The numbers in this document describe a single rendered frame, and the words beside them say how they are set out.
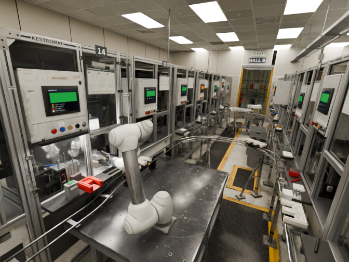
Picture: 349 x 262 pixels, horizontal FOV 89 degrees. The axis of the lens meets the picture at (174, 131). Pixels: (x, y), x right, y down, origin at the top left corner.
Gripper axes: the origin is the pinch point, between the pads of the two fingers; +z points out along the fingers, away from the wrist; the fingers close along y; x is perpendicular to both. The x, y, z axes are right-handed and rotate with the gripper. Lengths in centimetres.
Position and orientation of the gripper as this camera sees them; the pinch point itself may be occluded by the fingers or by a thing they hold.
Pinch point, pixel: (98, 157)
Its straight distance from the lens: 201.8
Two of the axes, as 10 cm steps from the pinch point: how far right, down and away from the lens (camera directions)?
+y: 0.4, -9.6, -2.7
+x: -4.4, 2.3, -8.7
